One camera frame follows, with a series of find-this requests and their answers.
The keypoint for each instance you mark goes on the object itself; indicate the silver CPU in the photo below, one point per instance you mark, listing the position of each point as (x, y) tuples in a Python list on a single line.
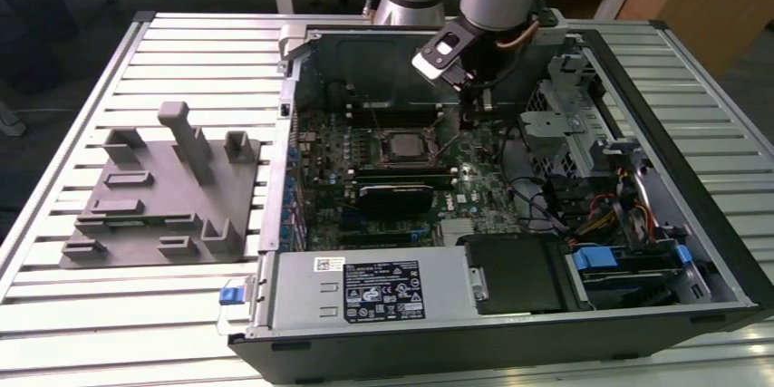
[(408, 144)]

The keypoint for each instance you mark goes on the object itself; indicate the CPU socket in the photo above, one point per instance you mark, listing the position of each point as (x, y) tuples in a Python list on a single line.
[(380, 160)]

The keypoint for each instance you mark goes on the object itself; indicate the silver drive cage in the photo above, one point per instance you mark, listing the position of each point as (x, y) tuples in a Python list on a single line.
[(556, 124)]

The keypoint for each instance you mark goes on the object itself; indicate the black RAM slot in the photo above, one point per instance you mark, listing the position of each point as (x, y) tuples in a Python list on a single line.
[(444, 186), (404, 180), (404, 176), (399, 106), (399, 116), (399, 111), (399, 121), (404, 171)]

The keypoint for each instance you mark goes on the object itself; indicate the black graphics card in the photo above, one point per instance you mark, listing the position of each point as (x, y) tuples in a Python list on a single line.
[(395, 201)]

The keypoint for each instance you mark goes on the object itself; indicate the green motherboard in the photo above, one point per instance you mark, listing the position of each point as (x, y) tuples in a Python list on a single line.
[(326, 165)]

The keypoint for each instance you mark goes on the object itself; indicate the silver chipset heatsink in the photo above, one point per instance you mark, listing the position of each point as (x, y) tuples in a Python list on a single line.
[(459, 229)]

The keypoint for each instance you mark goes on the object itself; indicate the hard disk in blue carrier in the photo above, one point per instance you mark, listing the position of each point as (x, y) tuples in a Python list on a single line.
[(595, 260)]

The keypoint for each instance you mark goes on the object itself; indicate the black plastic shroud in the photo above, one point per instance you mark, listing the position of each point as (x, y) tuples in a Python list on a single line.
[(514, 273)]

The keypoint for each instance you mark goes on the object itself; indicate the grey parts rack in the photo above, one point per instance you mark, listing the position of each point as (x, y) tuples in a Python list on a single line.
[(169, 178)]

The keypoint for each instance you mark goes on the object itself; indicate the silver power supply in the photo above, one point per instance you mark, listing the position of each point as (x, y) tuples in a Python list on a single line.
[(302, 296)]

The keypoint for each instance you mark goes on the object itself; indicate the black PC case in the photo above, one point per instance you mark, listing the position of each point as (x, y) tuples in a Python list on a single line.
[(423, 360)]

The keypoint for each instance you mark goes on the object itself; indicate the blue case latch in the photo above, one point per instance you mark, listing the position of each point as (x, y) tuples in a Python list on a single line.
[(231, 296)]

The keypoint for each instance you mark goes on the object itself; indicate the green RAM stick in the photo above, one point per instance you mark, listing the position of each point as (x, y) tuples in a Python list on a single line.
[(136, 222)]

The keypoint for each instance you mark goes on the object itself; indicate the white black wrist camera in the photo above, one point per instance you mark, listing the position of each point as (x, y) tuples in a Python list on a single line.
[(438, 58)]

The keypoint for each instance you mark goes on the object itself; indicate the grey camera box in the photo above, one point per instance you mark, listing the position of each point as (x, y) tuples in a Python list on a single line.
[(552, 33)]

